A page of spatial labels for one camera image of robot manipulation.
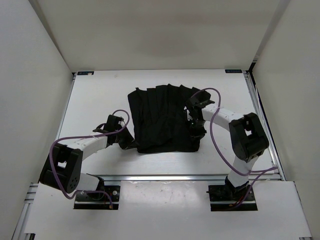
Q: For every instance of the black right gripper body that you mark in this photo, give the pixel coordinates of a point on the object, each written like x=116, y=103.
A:
x=196, y=128

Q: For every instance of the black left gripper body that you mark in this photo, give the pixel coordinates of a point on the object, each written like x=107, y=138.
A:
x=123, y=138

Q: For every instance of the black pleated skirt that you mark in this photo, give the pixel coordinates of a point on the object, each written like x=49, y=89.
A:
x=160, y=121

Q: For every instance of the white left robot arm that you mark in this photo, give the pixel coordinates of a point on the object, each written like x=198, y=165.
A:
x=63, y=170

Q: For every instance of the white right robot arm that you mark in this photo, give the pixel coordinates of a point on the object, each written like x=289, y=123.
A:
x=247, y=136

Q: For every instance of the blue right corner label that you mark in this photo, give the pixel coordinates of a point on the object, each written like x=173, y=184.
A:
x=233, y=71

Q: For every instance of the blue corner label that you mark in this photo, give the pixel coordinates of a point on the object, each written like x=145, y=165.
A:
x=85, y=73
x=233, y=71

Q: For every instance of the white front cover board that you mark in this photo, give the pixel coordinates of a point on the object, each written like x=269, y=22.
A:
x=176, y=210

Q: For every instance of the blue left corner label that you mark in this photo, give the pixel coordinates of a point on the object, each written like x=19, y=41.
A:
x=85, y=73

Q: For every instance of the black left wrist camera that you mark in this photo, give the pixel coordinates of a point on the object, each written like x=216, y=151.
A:
x=113, y=123

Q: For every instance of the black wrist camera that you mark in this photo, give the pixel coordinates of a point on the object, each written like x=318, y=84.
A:
x=113, y=123
x=194, y=102

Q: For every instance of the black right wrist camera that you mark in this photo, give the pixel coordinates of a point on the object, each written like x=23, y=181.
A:
x=194, y=102

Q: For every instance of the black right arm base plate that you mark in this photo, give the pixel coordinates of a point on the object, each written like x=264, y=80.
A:
x=223, y=200

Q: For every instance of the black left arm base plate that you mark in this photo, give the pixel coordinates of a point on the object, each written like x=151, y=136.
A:
x=107, y=199

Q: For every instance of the aluminium table frame rail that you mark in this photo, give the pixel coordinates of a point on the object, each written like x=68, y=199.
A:
x=94, y=97

